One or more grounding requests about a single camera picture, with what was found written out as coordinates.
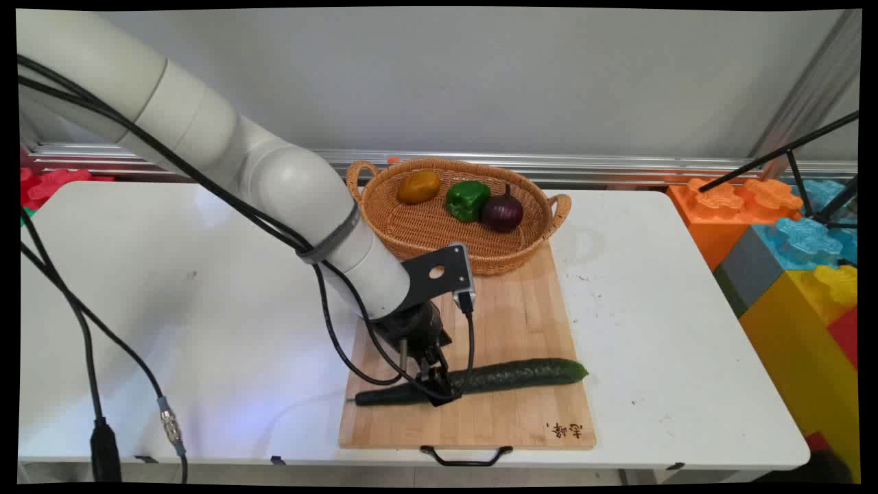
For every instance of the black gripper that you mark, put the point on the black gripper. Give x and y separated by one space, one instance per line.
415 331

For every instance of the dark green cucumber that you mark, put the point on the dark green cucumber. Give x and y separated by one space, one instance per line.
521 374

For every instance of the yellow mango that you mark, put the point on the yellow mango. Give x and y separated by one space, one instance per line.
418 186

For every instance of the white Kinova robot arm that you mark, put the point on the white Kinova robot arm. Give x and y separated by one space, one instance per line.
206 130

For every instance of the wooden cutting board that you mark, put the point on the wooden cutting board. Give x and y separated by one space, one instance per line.
521 322

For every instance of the woven wicker basket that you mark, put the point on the woven wicker basket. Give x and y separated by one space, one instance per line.
425 226

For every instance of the purple red onion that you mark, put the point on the purple red onion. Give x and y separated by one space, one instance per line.
502 213

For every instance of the green bell pepper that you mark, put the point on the green bell pepper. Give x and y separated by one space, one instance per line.
468 200

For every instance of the orange toy block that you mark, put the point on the orange toy block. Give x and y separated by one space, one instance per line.
713 219

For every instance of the grey toy block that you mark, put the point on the grey toy block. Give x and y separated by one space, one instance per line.
748 271

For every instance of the yellow toy block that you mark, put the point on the yellow toy block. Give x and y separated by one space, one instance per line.
802 357

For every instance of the blue toy block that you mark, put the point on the blue toy block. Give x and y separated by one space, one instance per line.
806 240

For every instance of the red toy block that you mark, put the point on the red toy block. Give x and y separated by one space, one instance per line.
845 336

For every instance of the black tripod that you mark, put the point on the black tripod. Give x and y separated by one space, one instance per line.
796 168

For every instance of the red toy blocks pile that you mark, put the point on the red toy blocks pile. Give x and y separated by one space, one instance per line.
55 184

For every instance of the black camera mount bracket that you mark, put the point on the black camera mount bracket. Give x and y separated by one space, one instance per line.
429 274

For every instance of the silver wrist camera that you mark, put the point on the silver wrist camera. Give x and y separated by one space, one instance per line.
469 271

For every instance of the aluminium rail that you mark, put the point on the aluminium rail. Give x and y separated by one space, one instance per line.
617 165

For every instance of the aluminium frame post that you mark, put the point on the aluminium frame post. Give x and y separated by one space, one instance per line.
809 89

